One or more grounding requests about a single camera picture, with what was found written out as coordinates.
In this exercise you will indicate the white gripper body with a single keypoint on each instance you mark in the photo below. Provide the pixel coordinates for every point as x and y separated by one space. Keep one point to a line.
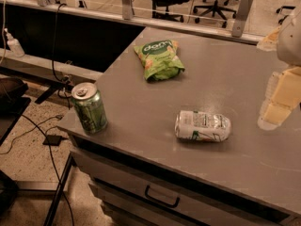
290 44

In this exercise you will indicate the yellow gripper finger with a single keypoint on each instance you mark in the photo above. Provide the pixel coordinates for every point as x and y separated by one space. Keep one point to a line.
282 96
269 42

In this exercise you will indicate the green rice chip bag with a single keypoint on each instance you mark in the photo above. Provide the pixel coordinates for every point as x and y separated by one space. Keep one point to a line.
159 60

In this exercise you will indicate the white crushed can lying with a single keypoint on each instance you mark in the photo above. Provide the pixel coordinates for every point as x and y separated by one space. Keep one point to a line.
202 126

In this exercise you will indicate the green soda can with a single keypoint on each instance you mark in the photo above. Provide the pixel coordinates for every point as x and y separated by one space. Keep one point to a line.
88 104

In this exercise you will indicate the black power adapter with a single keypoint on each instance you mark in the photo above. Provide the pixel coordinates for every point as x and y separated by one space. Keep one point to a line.
52 140

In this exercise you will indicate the clear sanitizer bottle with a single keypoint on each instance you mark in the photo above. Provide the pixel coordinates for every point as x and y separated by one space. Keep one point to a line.
14 45

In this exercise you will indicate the grey drawer with black handle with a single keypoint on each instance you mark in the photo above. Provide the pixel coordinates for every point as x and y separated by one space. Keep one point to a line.
155 200

